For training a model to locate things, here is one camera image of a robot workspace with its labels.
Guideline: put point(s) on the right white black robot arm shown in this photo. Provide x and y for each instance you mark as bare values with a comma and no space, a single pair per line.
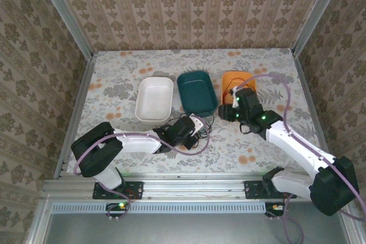
297,147

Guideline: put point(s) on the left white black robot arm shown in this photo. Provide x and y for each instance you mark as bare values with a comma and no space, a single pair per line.
134,141

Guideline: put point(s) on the orange plastic tray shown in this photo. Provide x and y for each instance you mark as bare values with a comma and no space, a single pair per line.
228,79

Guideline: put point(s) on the teal plastic tray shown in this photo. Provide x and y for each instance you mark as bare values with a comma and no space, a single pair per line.
197,92

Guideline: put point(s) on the floral tablecloth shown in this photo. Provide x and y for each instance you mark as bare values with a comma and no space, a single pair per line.
228,152

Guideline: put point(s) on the white plastic tray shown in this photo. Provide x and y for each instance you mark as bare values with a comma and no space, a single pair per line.
154,98

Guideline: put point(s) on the aluminium table beam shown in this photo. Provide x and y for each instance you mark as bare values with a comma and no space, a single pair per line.
186,187

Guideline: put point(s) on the grey metal panel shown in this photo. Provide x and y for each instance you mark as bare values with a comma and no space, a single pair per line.
186,229

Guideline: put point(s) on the small black controller board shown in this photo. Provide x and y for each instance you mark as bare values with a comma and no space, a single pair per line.
274,207
117,206

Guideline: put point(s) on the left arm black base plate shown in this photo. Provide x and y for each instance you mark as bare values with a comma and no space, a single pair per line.
136,190

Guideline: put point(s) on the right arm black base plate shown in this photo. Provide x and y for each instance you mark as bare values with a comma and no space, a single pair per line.
251,190

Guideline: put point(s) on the aluminium frame post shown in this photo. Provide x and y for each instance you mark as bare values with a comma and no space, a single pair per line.
67,15
318,12

